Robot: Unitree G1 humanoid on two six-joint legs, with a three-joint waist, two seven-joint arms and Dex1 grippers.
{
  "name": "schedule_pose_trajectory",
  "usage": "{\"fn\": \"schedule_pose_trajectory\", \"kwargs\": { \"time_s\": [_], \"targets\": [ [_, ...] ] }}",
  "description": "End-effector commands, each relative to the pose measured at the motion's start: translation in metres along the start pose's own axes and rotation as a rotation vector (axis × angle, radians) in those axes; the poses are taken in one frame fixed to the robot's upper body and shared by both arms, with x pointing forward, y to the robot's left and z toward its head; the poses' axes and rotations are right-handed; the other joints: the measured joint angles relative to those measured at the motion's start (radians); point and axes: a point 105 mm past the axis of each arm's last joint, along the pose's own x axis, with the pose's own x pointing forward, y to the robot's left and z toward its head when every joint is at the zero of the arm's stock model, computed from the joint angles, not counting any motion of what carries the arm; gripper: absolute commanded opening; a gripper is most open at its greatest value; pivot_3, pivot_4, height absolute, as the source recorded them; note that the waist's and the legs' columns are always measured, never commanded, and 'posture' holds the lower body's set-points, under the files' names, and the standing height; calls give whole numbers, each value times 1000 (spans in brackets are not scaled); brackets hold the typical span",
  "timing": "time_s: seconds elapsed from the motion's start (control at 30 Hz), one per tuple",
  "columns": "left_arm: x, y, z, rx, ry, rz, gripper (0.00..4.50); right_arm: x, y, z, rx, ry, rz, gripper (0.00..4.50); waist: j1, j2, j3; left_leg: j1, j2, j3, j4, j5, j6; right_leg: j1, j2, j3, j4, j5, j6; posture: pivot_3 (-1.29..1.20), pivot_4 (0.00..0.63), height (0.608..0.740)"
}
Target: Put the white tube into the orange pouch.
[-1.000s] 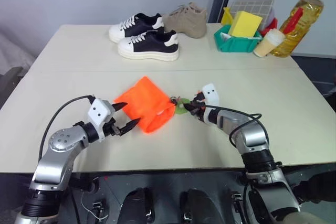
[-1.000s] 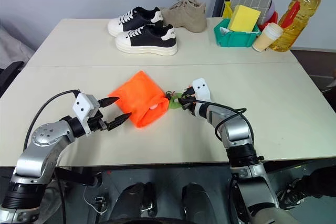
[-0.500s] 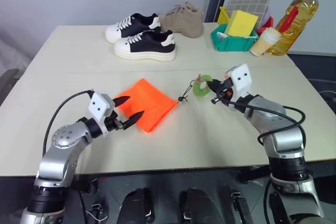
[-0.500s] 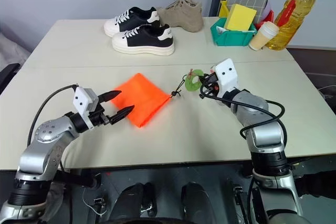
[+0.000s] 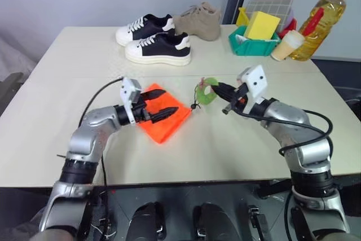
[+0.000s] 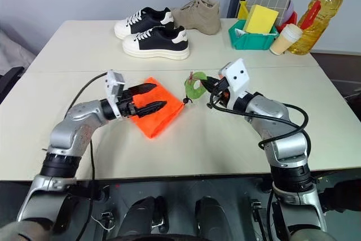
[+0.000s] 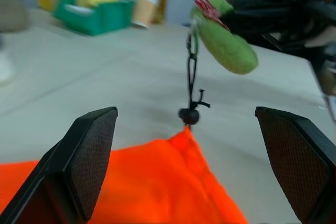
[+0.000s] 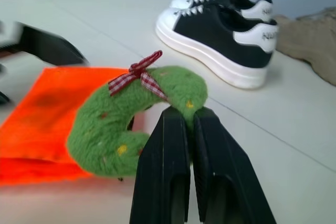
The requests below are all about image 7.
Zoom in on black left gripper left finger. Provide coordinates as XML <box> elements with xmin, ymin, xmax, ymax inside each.
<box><xmin>0</xmin><ymin>106</ymin><xmax>119</xmax><ymax>224</ymax></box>

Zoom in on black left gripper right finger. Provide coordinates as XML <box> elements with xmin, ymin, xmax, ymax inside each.
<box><xmin>254</xmin><ymin>106</ymin><xmax>336</xmax><ymax>224</ymax></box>

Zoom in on green plastic storage bin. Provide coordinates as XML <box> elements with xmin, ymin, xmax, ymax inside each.
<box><xmin>53</xmin><ymin>0</ymin><xmax>135</xmax><ymax>37</ymax></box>

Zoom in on stack of paper cups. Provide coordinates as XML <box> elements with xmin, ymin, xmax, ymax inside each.
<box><xmin>131</xmin><ymin>0</ymin><xmax>161</xmax><ymax>28</ymax></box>

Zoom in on beige grey fabric object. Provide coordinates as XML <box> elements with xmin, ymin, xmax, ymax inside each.
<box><xmin>0</xmin><ymin>0</ymin><xmax>29</xmax><ymax>33</ymax></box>

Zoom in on orange fabric drawstring pouch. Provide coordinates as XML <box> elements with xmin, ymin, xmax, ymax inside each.
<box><xmin>0</xmin><ymin>126</ymin><xmax>249</xmax><ymax>224</ymax></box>

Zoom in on black drawstring cord with toggle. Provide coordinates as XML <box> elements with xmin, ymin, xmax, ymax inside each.
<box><xmin>178</xmin><ymin>50</ymin><xmax>211</xmax><ymax>132</ymax></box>

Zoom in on green felt pickle keychain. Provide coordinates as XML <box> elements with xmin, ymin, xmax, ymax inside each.
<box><xmin>183</xmin><ymin>0</ymin><xmax>259</xmax><ymax>75</ymax></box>

